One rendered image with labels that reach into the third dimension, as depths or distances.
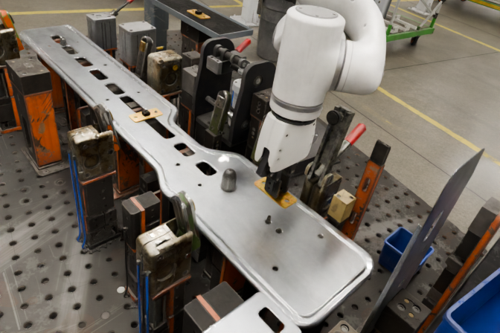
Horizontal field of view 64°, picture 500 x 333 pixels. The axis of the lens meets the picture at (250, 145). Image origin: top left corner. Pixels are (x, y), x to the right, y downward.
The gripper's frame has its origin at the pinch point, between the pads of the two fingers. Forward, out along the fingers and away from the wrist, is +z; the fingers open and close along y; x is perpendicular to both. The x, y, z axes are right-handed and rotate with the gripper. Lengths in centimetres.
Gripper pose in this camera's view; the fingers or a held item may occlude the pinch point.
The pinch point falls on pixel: (277, 182)
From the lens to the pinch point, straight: 74.5
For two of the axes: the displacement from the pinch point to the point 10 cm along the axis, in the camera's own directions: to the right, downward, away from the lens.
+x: 6.7, 5.0, -5.5
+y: -7.3, 3.0, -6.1
